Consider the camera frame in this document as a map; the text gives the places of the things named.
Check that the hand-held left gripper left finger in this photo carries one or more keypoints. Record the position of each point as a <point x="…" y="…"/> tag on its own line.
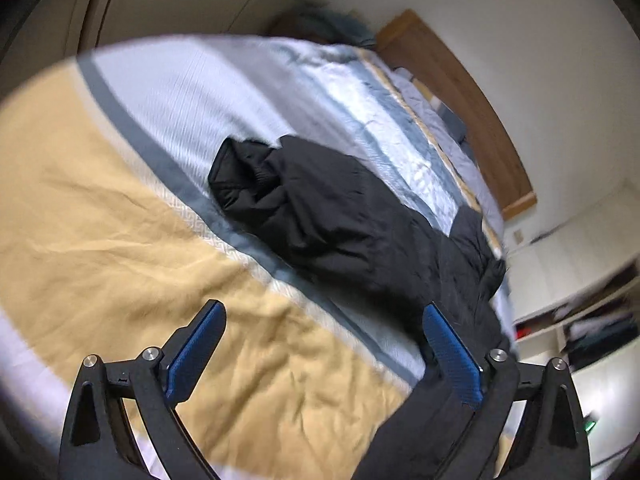
<point x="197" y="345"/>

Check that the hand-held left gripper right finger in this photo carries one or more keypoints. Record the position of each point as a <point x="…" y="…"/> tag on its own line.
<point x="452" y="355"/>

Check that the black jacket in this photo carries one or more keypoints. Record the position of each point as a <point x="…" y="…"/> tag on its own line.
<point x="340" y="220"/>

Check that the hanging clothes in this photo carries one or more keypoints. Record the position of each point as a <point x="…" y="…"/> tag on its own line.
<point x="607" y="332"/>

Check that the red bag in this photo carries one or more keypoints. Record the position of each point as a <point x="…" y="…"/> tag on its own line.
<point x="523" y="332"/>

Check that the striped bed duvet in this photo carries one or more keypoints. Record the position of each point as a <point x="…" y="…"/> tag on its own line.
<point x="125" y="240"/>

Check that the white wardrobe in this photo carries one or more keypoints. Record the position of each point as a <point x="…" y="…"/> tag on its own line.
<point x="575" y="255"/>

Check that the dark blue pillow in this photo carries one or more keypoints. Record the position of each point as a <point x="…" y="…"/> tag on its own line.
<point x="452" y="122"/>

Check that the wooden headboard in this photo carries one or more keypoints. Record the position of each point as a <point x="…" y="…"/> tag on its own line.
<point x="465" y="95"/>

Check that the blue-grey cloth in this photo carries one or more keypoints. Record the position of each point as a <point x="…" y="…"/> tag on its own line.
<point x="330" y="25"/>

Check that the beige panelled cabinet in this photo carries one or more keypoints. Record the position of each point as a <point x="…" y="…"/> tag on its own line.
<point x="165" y="0"/>

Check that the wall switch plate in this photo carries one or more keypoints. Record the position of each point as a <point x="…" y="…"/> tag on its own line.
<point x="518" y="236"/>

